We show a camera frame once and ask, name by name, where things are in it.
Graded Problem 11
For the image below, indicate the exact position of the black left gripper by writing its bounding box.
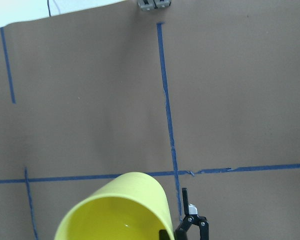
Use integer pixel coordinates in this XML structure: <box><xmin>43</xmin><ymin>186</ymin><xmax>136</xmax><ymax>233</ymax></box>
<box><xmin>174</xmin><ymin>187</ymin><xmax>210</xmax><ymax>240</ymax></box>

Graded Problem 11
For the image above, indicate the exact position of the crossing blue tape strip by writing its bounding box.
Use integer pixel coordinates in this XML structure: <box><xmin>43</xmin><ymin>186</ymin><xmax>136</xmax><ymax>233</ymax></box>
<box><xmin>0</xmin><ymin>163</ymin><xmax>300</xmax><ymax>184</ymax></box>

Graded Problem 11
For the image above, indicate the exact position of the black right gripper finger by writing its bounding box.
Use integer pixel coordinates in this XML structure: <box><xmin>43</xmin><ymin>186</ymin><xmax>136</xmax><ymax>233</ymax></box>
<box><xmin>158</xmin><ymin>229</ymin><xmax>175</xmax><ymax>240</ymax></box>

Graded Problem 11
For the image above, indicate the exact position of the long blue tape strip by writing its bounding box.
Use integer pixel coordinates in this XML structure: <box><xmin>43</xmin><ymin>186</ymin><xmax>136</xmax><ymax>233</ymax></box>
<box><xmin>156</xmin><ymin>22</ymin><xmax>182</xmax><ymax>222</ymax></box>

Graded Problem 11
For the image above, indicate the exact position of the yellow cup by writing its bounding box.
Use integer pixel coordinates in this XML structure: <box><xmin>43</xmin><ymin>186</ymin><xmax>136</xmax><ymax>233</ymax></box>
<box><xmin>54</xmin><ymin>172</ymin><xmax>174</xmax><ymax>240</ymax></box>

